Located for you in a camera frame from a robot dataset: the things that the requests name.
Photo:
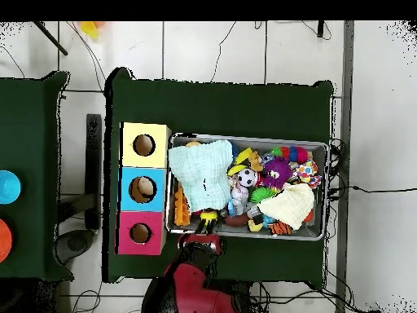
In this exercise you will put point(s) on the yellow ball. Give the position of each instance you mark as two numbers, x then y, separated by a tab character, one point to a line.
208	215

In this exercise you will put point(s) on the light blue muslin cloth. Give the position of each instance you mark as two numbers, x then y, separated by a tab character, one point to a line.
202	172

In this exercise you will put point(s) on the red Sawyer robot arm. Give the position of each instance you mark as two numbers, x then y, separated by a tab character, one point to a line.
195	290

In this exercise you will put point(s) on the shallow mesh bin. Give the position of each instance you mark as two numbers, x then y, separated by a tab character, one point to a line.
293	233

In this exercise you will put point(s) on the wooden box with three holes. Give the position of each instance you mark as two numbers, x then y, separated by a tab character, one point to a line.
128	163

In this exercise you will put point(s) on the orange plastic toy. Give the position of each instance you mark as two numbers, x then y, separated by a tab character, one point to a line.
180	212

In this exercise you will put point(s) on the white baseball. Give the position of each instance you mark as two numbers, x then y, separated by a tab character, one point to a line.
239	194

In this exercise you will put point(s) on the green spiky ball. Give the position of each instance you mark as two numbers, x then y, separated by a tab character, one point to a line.
259	194

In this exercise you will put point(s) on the black and white soccer ball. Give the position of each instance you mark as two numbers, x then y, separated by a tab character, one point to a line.
247	177

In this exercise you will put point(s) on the tiger plush toy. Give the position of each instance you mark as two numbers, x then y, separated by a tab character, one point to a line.
280	228

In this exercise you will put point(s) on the brown plush bear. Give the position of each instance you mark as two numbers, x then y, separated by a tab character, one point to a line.
254	160

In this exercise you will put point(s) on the cream muslin cloth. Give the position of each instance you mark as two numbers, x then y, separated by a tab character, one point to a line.
288	203

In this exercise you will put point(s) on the purple spiky monster toy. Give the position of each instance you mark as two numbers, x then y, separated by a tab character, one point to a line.
277	172

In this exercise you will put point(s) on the polka dot cloth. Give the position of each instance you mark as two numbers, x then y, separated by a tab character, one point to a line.
306	171

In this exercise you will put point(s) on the dark green tablecloth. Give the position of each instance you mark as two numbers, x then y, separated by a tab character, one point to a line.
228	107
29	146

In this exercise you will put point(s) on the grey round base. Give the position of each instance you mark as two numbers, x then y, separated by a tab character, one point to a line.
76	243

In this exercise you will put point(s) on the black upright bar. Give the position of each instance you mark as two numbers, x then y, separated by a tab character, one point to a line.
93	163

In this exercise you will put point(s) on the orange bowl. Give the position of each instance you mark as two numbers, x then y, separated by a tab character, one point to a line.
4	241

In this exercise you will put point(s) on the blue bowl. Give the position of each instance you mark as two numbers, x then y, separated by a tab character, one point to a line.
8	187

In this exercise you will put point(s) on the yellow floor object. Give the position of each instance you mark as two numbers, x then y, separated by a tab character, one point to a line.
89	29

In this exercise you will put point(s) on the black rod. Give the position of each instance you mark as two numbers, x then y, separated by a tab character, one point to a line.
50	38

